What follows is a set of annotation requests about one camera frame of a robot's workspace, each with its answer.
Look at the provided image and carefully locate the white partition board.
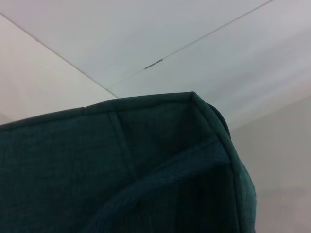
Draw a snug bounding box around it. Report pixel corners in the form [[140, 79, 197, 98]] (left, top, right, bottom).
[[0, 0, 311, 133]]

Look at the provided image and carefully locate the dark teal insulated lunch bag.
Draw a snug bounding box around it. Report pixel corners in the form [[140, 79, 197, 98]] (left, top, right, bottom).
[[0, 91, 258, 233]]

